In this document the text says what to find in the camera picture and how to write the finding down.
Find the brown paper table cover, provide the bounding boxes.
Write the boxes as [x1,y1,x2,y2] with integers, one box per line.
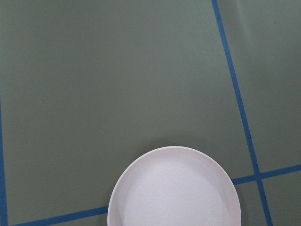
[0,0,301,226]

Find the pink plate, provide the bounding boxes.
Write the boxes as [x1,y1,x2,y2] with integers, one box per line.
[107,146,242,226]

